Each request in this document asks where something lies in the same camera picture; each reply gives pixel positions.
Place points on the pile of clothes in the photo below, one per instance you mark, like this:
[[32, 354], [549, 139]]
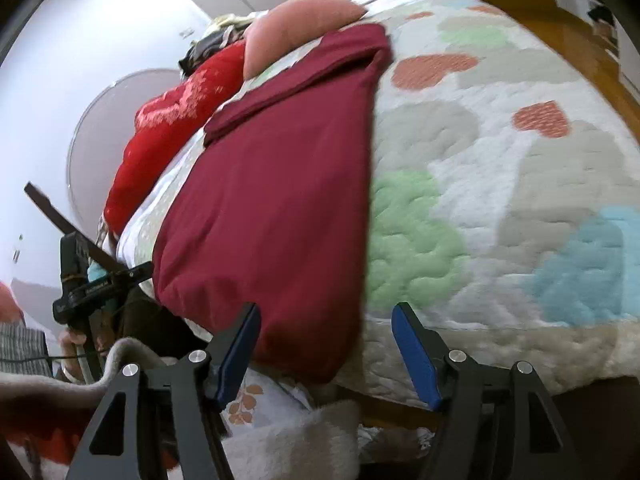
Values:
[[222, 31]]

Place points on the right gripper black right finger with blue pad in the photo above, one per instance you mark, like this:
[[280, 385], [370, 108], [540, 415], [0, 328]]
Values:
[[499, 423]]

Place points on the round grey headboard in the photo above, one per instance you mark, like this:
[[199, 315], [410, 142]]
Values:
[[100, 137]]

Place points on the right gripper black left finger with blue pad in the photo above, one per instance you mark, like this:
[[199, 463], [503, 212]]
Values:
[[183, 400]]

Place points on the cluttered shelf rack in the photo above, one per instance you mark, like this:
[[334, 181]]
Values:
[[603, 26]]

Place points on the heart patterned quilt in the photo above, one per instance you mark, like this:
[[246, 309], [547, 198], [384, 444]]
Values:
[[503, 203]]

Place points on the person's left hand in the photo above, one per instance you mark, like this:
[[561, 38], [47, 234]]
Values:
[[74, 364]]

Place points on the dark red garment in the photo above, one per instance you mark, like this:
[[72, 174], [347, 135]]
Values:
[[275, 210]]

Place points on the red floral blanket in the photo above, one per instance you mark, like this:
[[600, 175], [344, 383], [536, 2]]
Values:
[[162, 127]]

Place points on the pink corduroy pillow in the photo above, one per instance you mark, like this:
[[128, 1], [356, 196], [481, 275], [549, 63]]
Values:
[[290, 25]]

